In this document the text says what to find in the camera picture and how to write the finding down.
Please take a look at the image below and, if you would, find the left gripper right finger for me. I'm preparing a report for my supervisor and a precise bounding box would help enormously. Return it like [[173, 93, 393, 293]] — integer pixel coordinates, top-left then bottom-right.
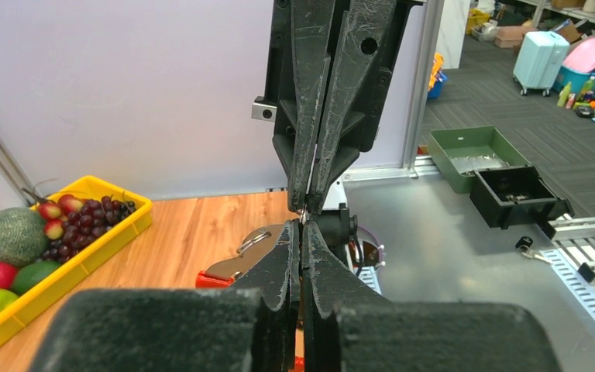
[[301, 221, 561, 371]]

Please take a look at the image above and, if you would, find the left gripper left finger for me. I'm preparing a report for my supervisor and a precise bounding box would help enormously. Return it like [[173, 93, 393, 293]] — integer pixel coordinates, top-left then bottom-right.
[[29, 220, 300, 371]]

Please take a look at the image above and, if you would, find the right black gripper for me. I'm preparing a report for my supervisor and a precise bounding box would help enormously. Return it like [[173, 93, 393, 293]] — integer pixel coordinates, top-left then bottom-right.
[[253, 1, 423, 213]]

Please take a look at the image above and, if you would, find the clear keyring with red tag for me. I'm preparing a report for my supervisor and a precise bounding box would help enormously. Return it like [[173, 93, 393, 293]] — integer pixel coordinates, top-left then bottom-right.
[[195, 210, 309, 371]]

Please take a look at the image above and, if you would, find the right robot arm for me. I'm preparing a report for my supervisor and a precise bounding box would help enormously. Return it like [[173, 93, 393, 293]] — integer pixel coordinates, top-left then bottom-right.
[[253, 1, 424, 270]]

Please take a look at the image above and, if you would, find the green plastic bin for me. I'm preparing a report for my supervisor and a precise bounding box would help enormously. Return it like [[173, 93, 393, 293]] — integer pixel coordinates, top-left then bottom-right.
[[428, 126, 531, 194]]

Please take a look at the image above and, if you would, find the spare key on table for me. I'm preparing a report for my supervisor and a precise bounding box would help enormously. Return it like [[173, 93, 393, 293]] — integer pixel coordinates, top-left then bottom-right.
[[515, 236, 552, 264]]

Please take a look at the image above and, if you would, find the purple grape bunch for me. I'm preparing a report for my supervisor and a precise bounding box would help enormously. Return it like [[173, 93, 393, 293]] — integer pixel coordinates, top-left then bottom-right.
[[38, 195, 137, 264]]

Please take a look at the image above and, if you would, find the black plastic bin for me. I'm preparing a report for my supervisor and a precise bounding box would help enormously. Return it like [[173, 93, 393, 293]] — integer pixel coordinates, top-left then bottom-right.
[[469, 166, 575, 229]]

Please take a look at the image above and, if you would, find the light blue suitcase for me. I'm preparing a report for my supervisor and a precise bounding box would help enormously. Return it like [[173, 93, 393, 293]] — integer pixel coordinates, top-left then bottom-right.
[[513, 31, 570, 97]]

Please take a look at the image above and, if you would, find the red cherry cluster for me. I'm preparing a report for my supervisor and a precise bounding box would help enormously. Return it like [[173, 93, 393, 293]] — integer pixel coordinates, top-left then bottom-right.
[[22, 188, 84, 240]]

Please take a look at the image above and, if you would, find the dark green lime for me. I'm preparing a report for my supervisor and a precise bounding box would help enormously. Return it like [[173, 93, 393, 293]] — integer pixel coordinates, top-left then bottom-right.
[[10, 260, 62, 295]]

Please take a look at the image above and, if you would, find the pink plastic lid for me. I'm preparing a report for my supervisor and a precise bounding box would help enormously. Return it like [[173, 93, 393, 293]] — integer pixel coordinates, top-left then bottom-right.
[[562, 36, 595, 73]]

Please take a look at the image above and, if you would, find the green grey melon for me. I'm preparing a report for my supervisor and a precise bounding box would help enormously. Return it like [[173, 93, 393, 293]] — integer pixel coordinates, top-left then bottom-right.
[[0, 207, 49, 267]]

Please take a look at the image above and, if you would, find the yellow plastic fruit tray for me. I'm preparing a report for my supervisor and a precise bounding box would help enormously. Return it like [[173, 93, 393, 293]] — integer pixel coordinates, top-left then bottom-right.
[[0, 175, 153, 351]]

